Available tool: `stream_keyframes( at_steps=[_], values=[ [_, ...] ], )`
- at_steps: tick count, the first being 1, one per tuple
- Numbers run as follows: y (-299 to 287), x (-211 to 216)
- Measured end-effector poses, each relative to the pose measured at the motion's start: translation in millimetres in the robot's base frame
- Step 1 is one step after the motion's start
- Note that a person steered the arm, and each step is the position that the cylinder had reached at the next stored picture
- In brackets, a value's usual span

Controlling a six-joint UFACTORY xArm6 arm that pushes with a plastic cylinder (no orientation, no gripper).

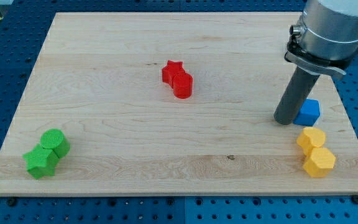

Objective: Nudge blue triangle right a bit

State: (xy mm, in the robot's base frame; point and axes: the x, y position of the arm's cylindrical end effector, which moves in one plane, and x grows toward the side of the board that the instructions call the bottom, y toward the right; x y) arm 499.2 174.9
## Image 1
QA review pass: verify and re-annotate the yellow hexagon block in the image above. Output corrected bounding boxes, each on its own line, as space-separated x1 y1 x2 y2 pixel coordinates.
303 147 336 178

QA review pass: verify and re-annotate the yellow heart block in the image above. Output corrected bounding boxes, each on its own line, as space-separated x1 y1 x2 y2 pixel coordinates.
296 127 326 156

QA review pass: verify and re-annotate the red cylinder block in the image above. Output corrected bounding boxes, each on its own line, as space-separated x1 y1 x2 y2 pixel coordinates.
173 72 193 99

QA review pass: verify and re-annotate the red star block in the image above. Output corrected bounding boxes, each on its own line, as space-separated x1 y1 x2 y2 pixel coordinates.
162 60 185 88

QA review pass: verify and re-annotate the wooden board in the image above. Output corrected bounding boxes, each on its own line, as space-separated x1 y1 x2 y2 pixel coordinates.
0 12 358 197

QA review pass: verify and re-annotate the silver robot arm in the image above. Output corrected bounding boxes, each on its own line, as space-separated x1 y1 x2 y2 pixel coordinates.
285 0 358 80

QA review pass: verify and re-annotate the blue triangle block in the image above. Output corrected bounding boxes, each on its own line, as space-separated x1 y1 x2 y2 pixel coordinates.
293 99 320 126

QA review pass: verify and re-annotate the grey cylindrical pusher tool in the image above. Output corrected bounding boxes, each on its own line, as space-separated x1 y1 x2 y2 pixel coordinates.
273 67 319 125

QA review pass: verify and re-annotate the green cylinder block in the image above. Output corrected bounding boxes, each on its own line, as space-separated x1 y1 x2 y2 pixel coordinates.
40 129 70 158

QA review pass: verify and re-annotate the green star block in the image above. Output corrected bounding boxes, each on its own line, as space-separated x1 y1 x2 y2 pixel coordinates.
22 144 60 179

